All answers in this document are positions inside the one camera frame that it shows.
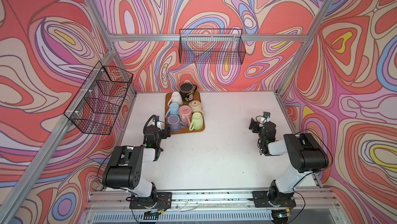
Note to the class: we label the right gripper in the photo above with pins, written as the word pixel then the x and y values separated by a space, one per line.
pixel 254 126

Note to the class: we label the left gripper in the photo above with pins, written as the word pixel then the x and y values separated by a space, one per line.
pixel 166 132

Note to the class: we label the brown wooden tray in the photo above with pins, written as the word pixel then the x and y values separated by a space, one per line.
pixel 185 130

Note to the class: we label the light blue mug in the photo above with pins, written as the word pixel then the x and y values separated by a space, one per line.
pixel 173 110

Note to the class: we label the white mug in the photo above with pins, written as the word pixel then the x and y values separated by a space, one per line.
pixel 175 98

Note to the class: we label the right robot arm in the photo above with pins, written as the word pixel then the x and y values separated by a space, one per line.
pixel 305 155

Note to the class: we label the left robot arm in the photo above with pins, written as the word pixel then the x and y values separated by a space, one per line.
pixel 124 169

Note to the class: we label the purple mug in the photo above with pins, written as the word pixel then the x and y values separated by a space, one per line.
pixel 175 123

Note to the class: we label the pink mug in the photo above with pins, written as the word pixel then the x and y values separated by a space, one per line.
pixel 185 114

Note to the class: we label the light green mug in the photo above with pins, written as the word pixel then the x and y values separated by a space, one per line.
pixel 197 122

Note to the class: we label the beige speckled mug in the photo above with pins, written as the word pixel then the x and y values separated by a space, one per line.
pixel 196 106

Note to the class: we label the black patterned mug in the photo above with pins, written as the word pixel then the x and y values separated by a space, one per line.
pixel 187 91

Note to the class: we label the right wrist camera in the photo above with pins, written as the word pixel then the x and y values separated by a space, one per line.
pixel 265 117

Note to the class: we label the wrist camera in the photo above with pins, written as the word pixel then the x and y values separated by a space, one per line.
pixel 159 123
pixel 265 117

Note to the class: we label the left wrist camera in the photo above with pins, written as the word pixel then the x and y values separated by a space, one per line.
pixel 159 123

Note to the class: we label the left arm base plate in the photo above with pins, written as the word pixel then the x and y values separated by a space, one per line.
pixel 157 201

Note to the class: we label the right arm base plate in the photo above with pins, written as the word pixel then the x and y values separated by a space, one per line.
pixel 273 199

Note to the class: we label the black wire basket left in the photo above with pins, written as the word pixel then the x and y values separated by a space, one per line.
pixel 103 94

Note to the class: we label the black wire basket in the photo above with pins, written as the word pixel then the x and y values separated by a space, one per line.
pixel 103 94
pixel 211 46

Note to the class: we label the black wire basket back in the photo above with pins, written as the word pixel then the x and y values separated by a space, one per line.
pixel 211 46

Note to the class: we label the aluminium mounting rail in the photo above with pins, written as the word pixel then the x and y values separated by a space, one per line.
pixel 219 199

